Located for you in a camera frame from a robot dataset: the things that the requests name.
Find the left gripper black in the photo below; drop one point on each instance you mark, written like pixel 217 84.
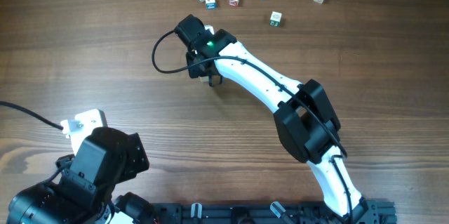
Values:
pixel 140 161

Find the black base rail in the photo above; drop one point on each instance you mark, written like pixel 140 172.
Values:
pixel 369 212

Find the white block teal side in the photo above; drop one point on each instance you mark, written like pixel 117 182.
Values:
pixel 275 19

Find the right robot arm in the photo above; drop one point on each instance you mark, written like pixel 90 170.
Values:
pixel 305 121

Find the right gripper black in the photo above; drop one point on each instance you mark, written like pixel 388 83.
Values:
pixel 194 72

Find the green V letter block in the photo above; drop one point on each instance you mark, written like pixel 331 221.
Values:
pixel 204 79

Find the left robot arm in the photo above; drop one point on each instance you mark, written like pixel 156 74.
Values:
pixel 44 203

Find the baseball block blue side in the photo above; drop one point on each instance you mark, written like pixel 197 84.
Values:
pixel 211 4

